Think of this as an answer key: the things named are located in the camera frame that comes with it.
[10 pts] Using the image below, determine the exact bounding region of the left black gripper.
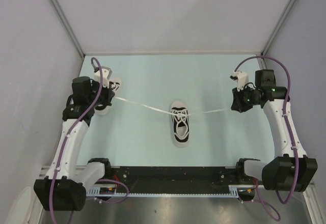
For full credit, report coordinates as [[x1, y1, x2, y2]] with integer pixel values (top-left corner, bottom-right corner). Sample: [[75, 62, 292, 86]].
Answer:
[[88, 79, 115, 107]]

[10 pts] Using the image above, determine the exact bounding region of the black white sneaker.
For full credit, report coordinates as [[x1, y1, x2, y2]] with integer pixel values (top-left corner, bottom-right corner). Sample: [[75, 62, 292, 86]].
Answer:
[[114, 96, 233, 148], [95, 77, 122, 116]]

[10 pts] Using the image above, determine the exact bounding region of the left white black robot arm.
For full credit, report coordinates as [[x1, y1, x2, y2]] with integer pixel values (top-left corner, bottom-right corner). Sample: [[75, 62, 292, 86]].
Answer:
[[34, 75, 114, 211]]

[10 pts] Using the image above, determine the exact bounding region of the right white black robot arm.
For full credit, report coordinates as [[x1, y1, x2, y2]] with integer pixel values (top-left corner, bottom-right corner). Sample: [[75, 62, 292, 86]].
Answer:
[[230, 69, 318, 192]]

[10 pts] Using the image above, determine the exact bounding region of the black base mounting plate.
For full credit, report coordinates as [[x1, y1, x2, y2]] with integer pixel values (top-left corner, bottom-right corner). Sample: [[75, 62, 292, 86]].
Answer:
[[112, 166, 253, 188]]

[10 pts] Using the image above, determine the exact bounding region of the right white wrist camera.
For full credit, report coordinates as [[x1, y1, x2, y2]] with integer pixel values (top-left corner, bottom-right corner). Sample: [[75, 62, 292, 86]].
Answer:
[[230, 71, 249, 92]]

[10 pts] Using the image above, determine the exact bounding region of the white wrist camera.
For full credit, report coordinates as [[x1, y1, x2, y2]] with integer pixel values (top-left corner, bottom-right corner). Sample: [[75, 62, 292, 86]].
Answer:
[[94, 67, 112, 88], [230, 71, 249, 92]]

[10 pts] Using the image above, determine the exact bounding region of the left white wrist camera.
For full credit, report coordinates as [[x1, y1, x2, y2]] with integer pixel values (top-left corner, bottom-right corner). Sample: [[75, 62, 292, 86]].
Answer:
[[94, 67, 112, 88]]

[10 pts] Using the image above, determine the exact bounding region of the aluminium front frame rail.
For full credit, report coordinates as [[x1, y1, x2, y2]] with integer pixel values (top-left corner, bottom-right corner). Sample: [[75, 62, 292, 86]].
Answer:
[[37, 166, 314, 186]]

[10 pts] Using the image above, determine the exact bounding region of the grey slotted cable duct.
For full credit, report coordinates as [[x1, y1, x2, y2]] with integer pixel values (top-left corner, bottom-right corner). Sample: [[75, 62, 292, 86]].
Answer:
[[85, 184, 255, 199]]

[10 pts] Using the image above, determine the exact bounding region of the left aluminium corner post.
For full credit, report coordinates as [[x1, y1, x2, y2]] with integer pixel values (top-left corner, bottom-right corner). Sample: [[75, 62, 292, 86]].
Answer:
[[49, 0, 85, 59]]

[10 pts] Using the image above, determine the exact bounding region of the aluminium corner post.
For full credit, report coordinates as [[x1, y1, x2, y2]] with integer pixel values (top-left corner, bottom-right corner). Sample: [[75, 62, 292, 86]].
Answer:
[[49, 0, 85, 59], [260, 0, 298, 55]]

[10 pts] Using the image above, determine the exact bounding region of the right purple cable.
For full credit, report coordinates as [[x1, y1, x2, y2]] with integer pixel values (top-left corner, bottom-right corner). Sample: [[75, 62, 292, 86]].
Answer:
[[234, 55, 298, 221]]

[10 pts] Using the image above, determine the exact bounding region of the right aluminium corner post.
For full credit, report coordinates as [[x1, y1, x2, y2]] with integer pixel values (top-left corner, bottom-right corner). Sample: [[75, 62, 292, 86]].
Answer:
[[260, 0, 298, 55]]

